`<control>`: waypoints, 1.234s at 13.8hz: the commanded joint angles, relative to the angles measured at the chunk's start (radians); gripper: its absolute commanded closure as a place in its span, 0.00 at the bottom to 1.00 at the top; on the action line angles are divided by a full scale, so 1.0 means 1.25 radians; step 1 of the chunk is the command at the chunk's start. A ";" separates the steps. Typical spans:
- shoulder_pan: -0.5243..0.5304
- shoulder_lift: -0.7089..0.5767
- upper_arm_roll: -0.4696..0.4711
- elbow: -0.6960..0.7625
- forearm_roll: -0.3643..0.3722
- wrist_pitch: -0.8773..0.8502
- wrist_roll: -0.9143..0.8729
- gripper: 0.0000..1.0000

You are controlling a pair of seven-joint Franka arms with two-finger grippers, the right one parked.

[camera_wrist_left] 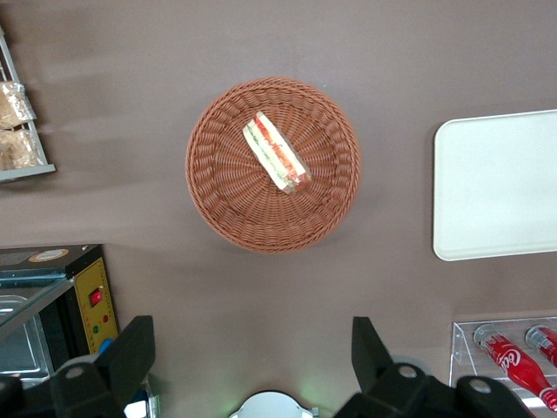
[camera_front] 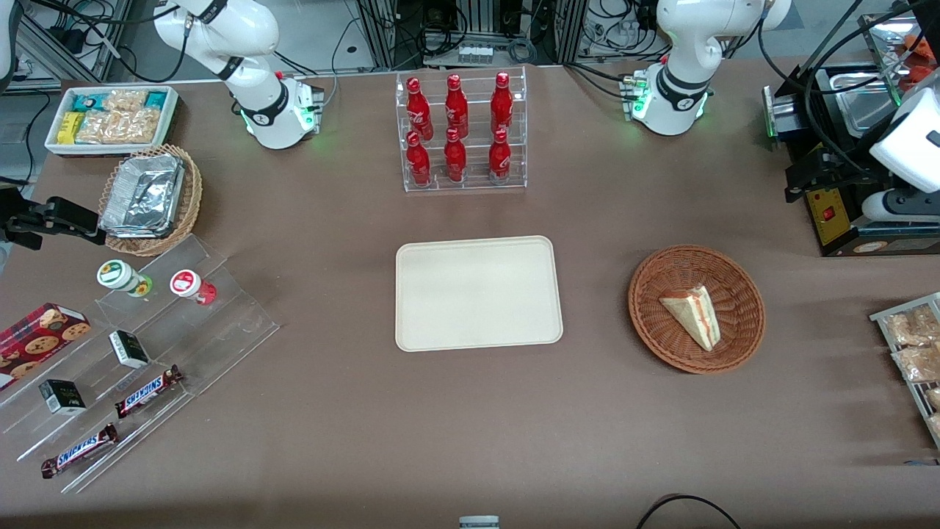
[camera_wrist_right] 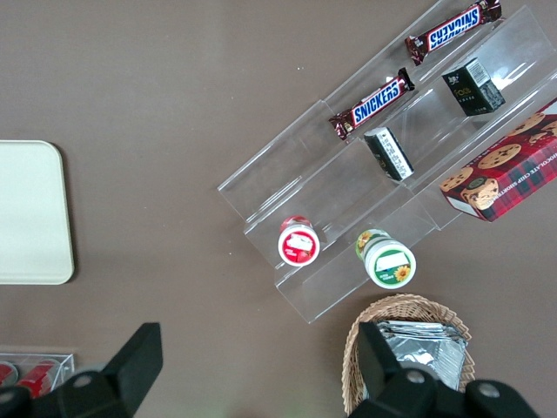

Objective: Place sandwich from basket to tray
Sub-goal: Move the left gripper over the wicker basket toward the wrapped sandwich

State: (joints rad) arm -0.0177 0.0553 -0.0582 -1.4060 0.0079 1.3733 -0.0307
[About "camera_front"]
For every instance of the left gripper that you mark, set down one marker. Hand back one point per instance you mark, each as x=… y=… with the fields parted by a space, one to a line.
x=844 y=164

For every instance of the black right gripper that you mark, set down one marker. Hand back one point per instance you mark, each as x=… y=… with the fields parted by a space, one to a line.
x=16 y=220

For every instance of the triangular sandwich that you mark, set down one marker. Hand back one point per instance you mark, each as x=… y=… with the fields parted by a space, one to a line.
x=694 y=316

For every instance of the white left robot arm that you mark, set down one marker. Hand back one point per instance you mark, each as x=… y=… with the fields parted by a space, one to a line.
x=687 y=44

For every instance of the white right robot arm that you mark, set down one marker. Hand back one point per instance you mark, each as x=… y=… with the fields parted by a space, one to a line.
x=257 y=88

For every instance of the light wicker basket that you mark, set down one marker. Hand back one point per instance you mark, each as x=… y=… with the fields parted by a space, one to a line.
x=189 y=198

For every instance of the brown wicker basket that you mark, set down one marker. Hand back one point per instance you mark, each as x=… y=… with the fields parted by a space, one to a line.
x=661 y=330

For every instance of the cream plastic tray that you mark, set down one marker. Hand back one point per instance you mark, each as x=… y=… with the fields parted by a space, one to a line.
x=477 y=294

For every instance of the black food warmer cabinet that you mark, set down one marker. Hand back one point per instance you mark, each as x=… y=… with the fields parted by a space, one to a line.
x=828 y=220

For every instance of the green lid cup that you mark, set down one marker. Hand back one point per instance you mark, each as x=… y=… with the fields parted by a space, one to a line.
x=116 y=274

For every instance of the stacked foil trays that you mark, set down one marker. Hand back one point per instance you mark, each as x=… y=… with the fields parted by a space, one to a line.
x=143 y=195

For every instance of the yellow snack pack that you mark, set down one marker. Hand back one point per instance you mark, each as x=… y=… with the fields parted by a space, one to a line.
x=70 y=128

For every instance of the clear cracker bag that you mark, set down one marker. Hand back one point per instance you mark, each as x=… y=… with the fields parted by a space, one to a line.
x=125 y=100
x=121 y=126

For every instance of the teal snack pack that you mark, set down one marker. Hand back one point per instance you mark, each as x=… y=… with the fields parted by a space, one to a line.
x=156 y=99
x=87 y=101

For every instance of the red cookie box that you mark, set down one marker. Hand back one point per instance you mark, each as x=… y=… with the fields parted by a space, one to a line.
x=37 y=342

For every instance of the red lid cup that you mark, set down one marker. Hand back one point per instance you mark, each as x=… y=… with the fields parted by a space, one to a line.
x=186 y=283

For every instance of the white snack bin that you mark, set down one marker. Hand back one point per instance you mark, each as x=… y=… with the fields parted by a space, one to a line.
x=170 y=121

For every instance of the small black box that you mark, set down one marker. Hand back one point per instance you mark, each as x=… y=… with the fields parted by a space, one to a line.
x=62 y=397
x=129 y=349

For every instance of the orange fried food piece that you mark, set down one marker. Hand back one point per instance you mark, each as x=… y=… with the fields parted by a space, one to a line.
x=918 y=75
x=922 y=42

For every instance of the clear pastry bag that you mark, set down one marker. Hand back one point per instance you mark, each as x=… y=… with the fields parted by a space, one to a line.
x=910 y=327
x=935 y=426
x=918 y=364
x=934 y=398

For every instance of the clear acrylic stepped display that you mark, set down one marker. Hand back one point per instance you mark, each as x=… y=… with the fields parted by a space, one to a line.
x=220 y=330

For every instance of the Snickers bar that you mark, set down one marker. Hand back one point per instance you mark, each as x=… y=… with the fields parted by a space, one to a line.
x=147 y=391
x=79 y=450

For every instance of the red cola bottle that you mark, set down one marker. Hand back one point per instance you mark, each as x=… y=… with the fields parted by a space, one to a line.
x=501 y=104
x=456 y=106
x=454 y=159
x=499 y=159
x=418 y=162
x=418 y=106

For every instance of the clear acrylic bottle rack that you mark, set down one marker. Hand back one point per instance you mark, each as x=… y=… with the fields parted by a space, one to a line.
x=474 y=184

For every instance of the white power strip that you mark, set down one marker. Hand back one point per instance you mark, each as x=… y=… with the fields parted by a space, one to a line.
x=475 y=54

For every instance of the small grey device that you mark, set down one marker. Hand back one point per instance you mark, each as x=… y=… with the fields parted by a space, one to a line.
x=479 y=523

